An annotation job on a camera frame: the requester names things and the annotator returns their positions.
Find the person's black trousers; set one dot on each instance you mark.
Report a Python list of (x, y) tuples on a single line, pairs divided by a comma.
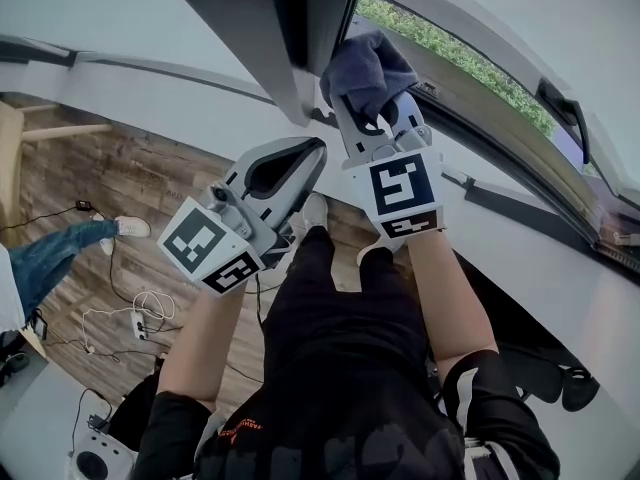
[(340, 288)]

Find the person's left forearm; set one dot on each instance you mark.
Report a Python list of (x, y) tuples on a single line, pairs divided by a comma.
[(210, 338)]

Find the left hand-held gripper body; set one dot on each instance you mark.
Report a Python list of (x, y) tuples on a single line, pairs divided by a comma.
[(197, 240)]

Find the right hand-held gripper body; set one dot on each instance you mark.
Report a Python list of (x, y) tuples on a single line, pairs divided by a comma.
[(400, 188)]

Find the light wooden furniture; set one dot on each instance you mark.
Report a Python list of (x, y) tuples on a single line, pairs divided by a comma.
[(20, 143)]

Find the dark blue-grey cloth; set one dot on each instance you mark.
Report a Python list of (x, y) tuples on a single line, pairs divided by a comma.
[(367, 65)]

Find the person's right forearm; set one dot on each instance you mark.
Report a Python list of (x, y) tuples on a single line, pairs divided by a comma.
[(450, 298)]

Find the metal window hinge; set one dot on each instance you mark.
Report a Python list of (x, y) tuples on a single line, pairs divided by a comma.
[(620, 240)]

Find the person's white right shoe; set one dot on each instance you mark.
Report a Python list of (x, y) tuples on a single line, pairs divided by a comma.
[(372, 252)]

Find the black power adapter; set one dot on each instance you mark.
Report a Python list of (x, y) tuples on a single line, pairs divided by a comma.
[(84, 205)]

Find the dark grey window frame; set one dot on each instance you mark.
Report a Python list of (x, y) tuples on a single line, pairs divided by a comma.
[(280, 28)]

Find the green hedge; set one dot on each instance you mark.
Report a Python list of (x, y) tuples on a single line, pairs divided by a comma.
[(450, 50)]

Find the white power strip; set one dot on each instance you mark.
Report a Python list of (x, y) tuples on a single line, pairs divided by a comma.
[(140, 324)]

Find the white window sash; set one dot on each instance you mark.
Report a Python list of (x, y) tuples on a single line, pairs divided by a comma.
[(575, 28)]

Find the person's white left shoe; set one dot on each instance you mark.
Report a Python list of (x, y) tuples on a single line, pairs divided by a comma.
[(314, 210)]

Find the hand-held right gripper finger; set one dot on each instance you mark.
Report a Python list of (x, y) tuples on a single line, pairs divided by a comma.
[(352, 130), (406, 113)]

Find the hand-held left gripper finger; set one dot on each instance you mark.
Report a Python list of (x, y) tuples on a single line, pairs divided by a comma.
[(280, 144), (295, 193)]

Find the person's black shirt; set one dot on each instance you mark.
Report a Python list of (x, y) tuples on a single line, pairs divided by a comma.
[(340, 418)]

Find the person's white shoe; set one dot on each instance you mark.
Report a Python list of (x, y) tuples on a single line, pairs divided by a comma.
[(133, 226), (107, 246), (314, 210), (372, 252)]

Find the white round device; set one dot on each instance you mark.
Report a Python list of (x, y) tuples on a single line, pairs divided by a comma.
[(100, 455)]

